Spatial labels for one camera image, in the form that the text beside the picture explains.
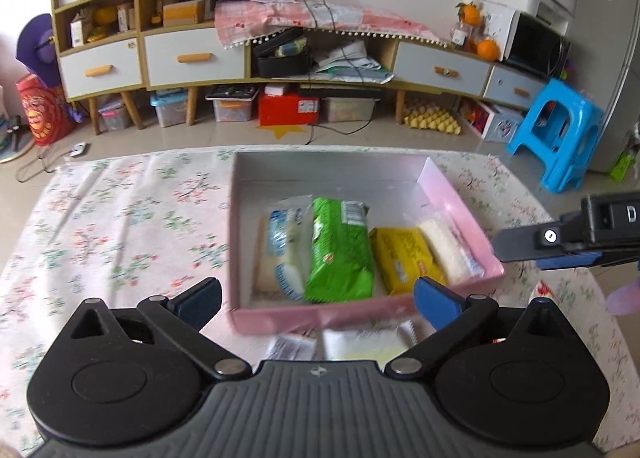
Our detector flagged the green plastic item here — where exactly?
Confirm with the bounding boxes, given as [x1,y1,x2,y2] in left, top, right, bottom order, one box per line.
[611,142,637,182]

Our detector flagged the black cable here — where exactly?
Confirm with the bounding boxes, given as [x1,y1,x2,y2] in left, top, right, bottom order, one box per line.
[294,0,382,137]

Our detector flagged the red gift bag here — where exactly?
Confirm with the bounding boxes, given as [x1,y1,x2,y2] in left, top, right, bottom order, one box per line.
[15,72,79,147]

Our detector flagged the clear storage bin blue lid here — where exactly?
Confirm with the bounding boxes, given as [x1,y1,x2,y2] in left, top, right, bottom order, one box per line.
[149,88,190,128]

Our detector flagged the clear white snack packet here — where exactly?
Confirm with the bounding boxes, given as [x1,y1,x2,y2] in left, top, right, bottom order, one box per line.
[417,218,486,285]

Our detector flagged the floral tablecloth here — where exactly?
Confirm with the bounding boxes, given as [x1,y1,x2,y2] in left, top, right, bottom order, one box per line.
[0,147,640,458]

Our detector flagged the white pale yellow snack packet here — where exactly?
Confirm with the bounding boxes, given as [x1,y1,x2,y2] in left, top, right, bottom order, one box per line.
[320,321,419,364]

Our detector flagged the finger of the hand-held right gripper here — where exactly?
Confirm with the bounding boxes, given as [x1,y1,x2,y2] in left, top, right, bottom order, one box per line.
[491,221,605,270]

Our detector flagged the pink cardboard box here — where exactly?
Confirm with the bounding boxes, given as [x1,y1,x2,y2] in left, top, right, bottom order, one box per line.
[227,151,506,336]

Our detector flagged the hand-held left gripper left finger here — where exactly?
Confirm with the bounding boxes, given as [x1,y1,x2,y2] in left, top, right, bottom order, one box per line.
[69,277,253,382]

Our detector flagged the yellow star floor sticker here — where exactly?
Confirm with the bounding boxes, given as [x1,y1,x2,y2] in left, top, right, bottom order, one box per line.
[257,123,309,140]

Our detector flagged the blue plastic stool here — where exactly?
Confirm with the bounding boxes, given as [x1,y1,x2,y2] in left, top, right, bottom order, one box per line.
[505,78,606,194]

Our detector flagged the yellow egg tray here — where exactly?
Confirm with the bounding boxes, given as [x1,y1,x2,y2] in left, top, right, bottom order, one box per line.
[402,105,464,134]

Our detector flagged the yellow wooden box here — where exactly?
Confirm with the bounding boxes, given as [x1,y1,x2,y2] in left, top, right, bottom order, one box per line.
[162,0,206,27]

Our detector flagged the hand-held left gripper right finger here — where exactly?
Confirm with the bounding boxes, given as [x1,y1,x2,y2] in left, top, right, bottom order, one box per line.
[383,276,578,382]

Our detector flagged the black white microwave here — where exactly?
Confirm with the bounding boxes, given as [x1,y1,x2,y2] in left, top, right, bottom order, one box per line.
[482,1,572,80]

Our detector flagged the small white box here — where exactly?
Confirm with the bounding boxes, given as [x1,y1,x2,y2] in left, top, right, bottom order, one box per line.
[69,13,94,47]

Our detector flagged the long wooden tv cabinet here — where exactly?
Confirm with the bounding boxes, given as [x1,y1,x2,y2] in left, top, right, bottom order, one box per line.
[245,23,551,125]

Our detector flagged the purple hat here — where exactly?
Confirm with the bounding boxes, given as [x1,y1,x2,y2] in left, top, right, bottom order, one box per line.
[15,13,64,89]

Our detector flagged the clear grey printed snack packet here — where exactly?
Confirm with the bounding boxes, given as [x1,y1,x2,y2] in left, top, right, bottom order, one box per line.
[265,333,319,364]

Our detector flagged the white blue snack packet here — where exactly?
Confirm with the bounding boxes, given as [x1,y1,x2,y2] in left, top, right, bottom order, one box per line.
[254,195,314,301]

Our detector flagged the grey refrigerator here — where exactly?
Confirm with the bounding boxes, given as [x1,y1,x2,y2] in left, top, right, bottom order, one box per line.
[569,0,640,175]

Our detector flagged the small white drawer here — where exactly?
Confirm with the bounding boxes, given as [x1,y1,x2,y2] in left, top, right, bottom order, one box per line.
[484,66,548,110]

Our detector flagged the grey floor cable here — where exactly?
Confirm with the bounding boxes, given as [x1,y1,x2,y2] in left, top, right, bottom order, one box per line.
[15,143,76,184]

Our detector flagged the wide clear storage bin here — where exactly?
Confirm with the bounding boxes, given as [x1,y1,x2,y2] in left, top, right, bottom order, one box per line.
[320,96,376,123]

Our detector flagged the clear jar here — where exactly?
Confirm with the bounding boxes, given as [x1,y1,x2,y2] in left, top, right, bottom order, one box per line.
[450,22,474,47]

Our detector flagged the black open case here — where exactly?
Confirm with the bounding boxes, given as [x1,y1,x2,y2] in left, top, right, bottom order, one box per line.
[251,27,314,80]

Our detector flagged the white drawer with wooden handle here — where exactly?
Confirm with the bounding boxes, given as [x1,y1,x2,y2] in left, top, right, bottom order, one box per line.
[394,41,493,92]
[144,27,249,88]
[59,37,144,100]

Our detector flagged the pink patterned cloth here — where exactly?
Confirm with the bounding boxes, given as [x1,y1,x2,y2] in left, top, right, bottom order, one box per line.
[214,0,449,51]

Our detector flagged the wooden drawer cabinet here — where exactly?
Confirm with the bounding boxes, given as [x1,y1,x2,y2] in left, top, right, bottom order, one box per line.
[136,1,252,128]

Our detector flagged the green snack packet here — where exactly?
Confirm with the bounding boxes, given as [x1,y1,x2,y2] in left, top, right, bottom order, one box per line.
[303,197,376,304]

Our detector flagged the white red patterned box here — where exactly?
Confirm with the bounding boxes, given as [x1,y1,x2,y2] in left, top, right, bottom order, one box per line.
[460,98,526,144]

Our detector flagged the red cardboard box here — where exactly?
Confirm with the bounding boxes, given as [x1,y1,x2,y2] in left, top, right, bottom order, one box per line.
[257,93,321,127]

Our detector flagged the clear storage bin black lid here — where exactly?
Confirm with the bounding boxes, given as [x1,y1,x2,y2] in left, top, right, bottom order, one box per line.
[205,85,261,123]

